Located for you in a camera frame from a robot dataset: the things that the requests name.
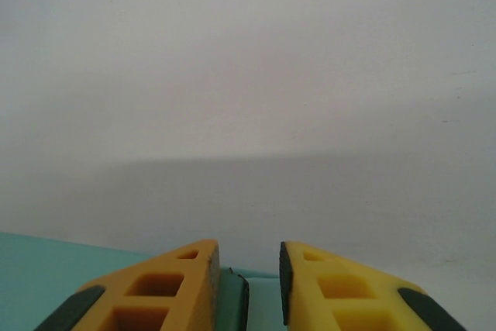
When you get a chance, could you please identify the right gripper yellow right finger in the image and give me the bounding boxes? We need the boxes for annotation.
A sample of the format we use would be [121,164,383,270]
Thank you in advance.
[279,240,466,331]

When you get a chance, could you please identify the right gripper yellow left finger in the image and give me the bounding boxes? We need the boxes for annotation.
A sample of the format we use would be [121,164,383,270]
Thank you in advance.
[34,238,222,331]

